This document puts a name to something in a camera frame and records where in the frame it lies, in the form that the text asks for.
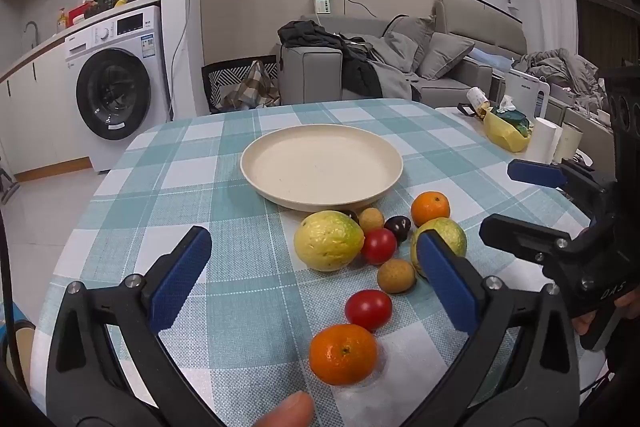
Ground grey sofa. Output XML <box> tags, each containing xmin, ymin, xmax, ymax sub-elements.
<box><xmin>277</xmin><ymin>0</ymin><xmax>528</xmax><ymax>108</ymax></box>

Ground grey jacket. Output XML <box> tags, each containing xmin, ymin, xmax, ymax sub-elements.
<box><xmin>350</xmin><ymin>32</ymin><xmax>422</xmax><ymax>102</ymax></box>

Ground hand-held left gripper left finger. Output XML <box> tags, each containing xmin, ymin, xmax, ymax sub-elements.
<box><xmin>46</xmin><ymin>226</ymin><xmax>226</xmax><ymax>427</ymax></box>

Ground white cable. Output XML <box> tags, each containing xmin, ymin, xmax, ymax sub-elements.
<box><xmin>167</xmin><ymin>0</ymin><xmax>196</xmax><ymax>120</ymax></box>

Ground grey blanket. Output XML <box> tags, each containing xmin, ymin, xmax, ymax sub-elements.
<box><xmin>512</xmin><ymin>48</ymin><xmax>611</xmax><ymax>112</ymax></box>

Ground grey pillow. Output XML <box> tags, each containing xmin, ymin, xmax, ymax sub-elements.
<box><xmin>385</xmin><ymin>14</ymin><xmax>436</xmax><ymax>72</ymax></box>
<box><xmin>417</xmin><ymin>32</ymin><xmax>476</xmax><ymax>80</ymax></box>

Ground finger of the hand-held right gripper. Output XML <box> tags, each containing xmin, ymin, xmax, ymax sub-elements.
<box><xmin>479</xmin><ymin>213</ymin><xmax>574</xmax><ymax>266</ymax></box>
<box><xmin>507</xmin><ymin>158</ymin><xmax>616</xmax><ymax>221</ymax></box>

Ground large yellow-green guava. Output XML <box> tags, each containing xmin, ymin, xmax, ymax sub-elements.
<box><xmin>293</xmin><ymin>211</ymin><xmax>366</xmax><ymax>272</ymax></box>

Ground black patterned laundry basket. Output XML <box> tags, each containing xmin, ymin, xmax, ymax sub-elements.
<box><xmin>201</xmin><ymin>55</ymin><xmax>281</xmax><ymax>114</ymax></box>

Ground cream round plate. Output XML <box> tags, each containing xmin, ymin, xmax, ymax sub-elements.
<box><xmin>240</xmin><ymin>124</ymin><xmax>404</xmax><ymax>212</ymax></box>

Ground person's right hand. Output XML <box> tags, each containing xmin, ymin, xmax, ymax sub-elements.
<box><xmin>571</xmin><ymin>287</ymin><xmax>640</xmax><ymax>337</ymax></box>

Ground black cable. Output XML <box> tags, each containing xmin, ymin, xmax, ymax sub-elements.
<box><xmin>0</xmin><ymin>207</ymin><xmax>31</xmax><ymax>398</ymax></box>

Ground red tomato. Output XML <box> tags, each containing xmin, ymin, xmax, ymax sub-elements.
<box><xmin>344</xmin><ymin>289</ymin><xmax>393</xmax><ymax>333</ymax></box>
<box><xmin>361</xmin><ymin>228</ymin><xmax>398</xmax><ymax>266</ymax></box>

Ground black clothes pile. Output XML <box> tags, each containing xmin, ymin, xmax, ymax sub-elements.
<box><xmin>277</xmin><ymin>21</ymin><xmax>383</xmax><ymax>100</ymax></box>

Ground white washing machine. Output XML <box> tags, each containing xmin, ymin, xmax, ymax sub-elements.
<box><xmin>64</xmin><ymin>5</ymin><xmax>171</xmax><ymax>172</ymax></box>

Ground red box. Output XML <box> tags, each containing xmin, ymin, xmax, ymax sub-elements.
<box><xmin>67</xmin><ymin>4</ymin><xmax>98</xmax><ymax>25</ymax></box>

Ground brown longan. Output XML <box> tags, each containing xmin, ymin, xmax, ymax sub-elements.
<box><xmin>358</xmin><ymin>207</ymin><xmax>386</xmax><ymax>235</ymax></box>
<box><xmin>377</xmin><ymin>258</ymin><xmax>417</xmax><ymax>294</ymax></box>

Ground plaid cloth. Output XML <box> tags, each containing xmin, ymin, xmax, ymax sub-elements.
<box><xmin>220</xmin><ymin>60</ymin><xmax>281</xmax><ymax>110</ymax></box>

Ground person's left hand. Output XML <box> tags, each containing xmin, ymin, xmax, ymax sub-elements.
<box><xmin>252</xmin><ymin>391</ymin><xmax>316</xmax><ymax>427</ymax></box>

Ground white cup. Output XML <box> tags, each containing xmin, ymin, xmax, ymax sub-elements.
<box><xmin>552</xmin><ymin>123</ymin><xmax>583</xmax><ymax>162</ymax></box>

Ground orange mandarin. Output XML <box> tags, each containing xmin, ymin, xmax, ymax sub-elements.
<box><xmin>309</xmin><ymin>324</ymin><xmax>378</xmax><ymax>387</ymax></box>
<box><xmin>411</xmin><ymin>190</ymin><xmax>451</xmax><ymax>228</ymax></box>

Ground white paper roll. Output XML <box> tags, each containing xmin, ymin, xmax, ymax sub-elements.
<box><xmin>527</xmin><ymin>117</ymin><xmax>563</xmax><ymax>164</ymax></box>

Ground yellow plastic bag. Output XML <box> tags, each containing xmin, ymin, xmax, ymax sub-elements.
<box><xmin>482</xmin><ymin>107</ymin><xmax>532</xmax><ymax>152</ymax></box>

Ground dark curtain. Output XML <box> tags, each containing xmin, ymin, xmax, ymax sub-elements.
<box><xmin>575</xmin><ymin>0</ymin><xmax>640</xmax><ymax>68</ymax></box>

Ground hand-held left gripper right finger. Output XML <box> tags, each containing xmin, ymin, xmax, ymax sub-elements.
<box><xmin>405</xmin><ymin>229</ymin><xmax>583</xmax><ymax>427</ymax></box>

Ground white appliance with handle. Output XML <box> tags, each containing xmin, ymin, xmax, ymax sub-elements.
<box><xmin>505</xmin><ymin>68</ymin><xmax>550</xmax><ymax>120</ymax></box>

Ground light blue cloth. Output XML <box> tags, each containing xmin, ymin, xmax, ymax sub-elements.
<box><xmin>470</xmin><ymin>48</ymin><xmax>516</xmax><ymax>70</ymax></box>

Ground small green guava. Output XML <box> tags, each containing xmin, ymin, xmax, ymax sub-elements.
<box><xmin>410</xmin><ymin>217</ymin><xmax>468</xmax><ymax>278</ymax></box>

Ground white base kitchen cabinet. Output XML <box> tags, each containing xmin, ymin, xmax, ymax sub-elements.
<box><xmin>0</xmin><ymin>37</ymin><xmax>93</xmax><ymax>180</ymax></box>

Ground rolled white packet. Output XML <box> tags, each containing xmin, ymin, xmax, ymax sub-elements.
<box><xmin>466</xmin><ymin>87</ymin><xmax>493</xmax><ymax>115</ymax></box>

